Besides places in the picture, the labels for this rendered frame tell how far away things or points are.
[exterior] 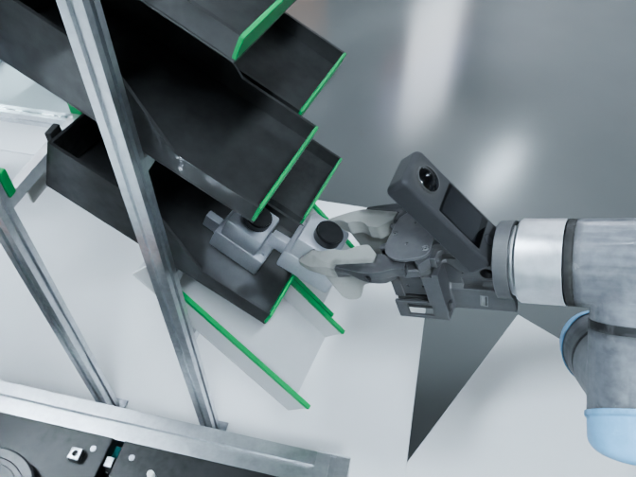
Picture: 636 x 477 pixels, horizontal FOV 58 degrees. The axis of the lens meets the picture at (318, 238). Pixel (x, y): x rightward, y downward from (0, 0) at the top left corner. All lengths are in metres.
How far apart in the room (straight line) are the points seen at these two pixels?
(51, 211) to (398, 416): 0.84
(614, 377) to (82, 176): 0.51
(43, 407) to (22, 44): 0.55
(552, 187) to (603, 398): 2.28
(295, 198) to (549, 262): 0.37
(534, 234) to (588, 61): 3.28
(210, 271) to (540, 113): 2.71
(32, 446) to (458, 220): 0.64
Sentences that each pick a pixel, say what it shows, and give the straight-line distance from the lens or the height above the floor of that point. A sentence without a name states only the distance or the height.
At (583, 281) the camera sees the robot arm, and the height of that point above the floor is 1.36.
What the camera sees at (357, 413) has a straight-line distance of 0.96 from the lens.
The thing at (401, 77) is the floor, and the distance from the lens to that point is 3.33.
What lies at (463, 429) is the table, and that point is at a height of 0.86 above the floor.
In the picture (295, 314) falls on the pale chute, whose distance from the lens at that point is 0.84.
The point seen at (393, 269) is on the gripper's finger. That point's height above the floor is 1.32.
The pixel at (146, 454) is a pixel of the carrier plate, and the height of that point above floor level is 0.97.
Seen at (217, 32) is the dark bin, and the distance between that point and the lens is 0.42.
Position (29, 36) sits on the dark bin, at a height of 1.49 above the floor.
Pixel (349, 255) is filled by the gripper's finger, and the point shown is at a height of 1.30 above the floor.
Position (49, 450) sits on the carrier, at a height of 0.97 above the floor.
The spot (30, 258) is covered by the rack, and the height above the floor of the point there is 1.23.
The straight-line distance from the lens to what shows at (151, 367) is 1.03.
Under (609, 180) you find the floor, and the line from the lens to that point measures 2.92.
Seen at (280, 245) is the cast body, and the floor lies 1.25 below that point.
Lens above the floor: 1.72
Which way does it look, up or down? 47 degrees down
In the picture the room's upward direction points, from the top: straight up
